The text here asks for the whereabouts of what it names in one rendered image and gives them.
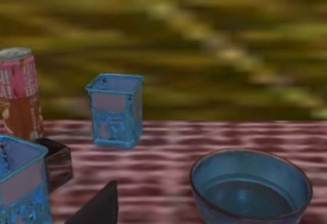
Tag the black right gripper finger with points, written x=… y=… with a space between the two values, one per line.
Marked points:
x=101 y=206

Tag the dark brown square box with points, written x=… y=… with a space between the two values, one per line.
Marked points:
x=58 y=164

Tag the blue square pen holder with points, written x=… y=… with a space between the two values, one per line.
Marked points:
x=116 y=111
x=21 y=180

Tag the pink drink can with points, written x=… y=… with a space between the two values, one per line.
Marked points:
x=19 y=93

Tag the blue ceramic bowl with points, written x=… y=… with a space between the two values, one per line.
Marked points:
x=251 y=187

